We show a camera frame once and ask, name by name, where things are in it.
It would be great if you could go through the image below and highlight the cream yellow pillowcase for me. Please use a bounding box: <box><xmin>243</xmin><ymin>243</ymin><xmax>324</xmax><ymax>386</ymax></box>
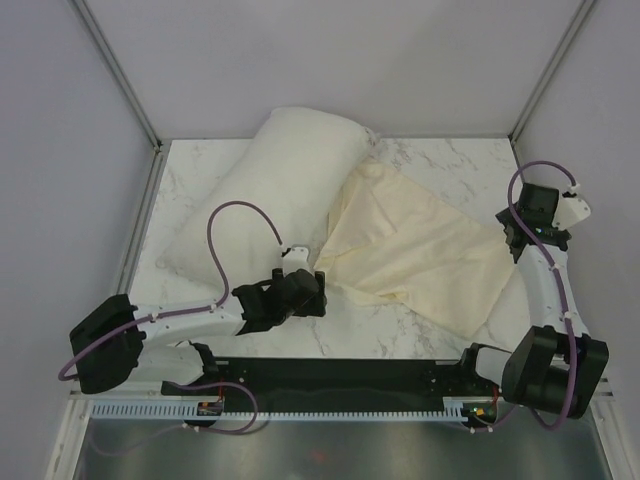
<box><xmin>315</xmin><ymin>160</ymin><xmax>514</xmax><ymax>338</ymax></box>

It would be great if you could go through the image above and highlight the white pillow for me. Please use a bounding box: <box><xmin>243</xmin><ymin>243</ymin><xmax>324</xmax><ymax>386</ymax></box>
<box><xmin>158</xmin><ymin>107</ymin><xmax>377</xmax><ymax>289</ymax></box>

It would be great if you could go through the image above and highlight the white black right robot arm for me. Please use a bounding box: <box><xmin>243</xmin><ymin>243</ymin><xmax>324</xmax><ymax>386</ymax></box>
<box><xmin>456</xmin><ymin>183</ymin><xmax>609</xmax><ymax>419</ymax></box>

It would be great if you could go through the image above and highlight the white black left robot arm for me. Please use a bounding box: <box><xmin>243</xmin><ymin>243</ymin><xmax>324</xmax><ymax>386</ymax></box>
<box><xmin>59</xmin><ymin>269</ymin><xmax>327</xmax><ymax>395</ymax></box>

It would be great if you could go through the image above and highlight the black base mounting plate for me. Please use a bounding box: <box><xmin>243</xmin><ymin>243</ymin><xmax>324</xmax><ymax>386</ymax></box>
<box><xmin>190</xmin><ymin>357</ymin><xmax>497</xmax><ymax>411</ymax></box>

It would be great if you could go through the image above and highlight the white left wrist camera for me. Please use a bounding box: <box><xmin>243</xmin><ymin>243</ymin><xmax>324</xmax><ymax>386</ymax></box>
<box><xmin>281</xmin><ymin>245</ymin><xmax>311</xmax><ymax>275</ymax></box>

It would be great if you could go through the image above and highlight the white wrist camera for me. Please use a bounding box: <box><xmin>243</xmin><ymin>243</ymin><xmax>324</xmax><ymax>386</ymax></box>
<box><xmin>552</xmin><ymin>184</ymin><xmax>591</xmax><ymax>230</ymax></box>
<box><xmin>281</xmin><ymin>245</ymin><xmax>311</xmax><ymax>275</ymax></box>

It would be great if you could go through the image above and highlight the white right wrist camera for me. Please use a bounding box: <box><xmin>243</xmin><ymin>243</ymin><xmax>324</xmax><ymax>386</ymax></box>
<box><xmin>552</xmin><ymin>184</ymin><xmax>591</xmax><ymax>230</ymax></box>

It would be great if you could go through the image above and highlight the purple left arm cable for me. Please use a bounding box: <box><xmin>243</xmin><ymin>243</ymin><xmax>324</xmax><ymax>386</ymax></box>
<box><xmin>58</xmin><ymin>199</ymin><xmax>284</xmax><ymax>383</ymax></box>

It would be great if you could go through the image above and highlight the white slotted cable duct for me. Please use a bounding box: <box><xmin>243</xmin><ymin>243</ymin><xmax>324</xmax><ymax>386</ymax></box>
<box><xmin>90</xmin><ymin>398</ymin><xmax>484</xmax><ymax>423</ymax></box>

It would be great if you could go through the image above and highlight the aluminium front rail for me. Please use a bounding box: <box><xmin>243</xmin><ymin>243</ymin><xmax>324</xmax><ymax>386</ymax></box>
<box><xmin>67</xmin><ymin>384</ymin><xmax>166</xmax><ymax>401</ymax></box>

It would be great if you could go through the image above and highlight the left aluminium frame post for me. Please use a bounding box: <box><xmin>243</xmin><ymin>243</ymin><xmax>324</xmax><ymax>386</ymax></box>
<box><xmin>69</xmin><ymin>0</ymin><xmax>166</xmax><ymax>151</ymax></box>

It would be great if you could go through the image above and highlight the aluminium frame post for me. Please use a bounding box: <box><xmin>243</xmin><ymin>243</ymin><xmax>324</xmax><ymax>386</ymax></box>
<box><xmin>69</xmin><ymin>0</ymin><xmax>166</xmax><ymax>151</ymax></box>
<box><xmin>508</xmin><ymin>0</ymin><xmax>599</xmax><ymax>146</ymax></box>

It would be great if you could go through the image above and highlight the right aluminium frame post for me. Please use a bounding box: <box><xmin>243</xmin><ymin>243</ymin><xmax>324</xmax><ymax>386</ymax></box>
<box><xmin>508</xmin><ymin>0</ymin><xmax>599</xmax><ymax>146</ymax></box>

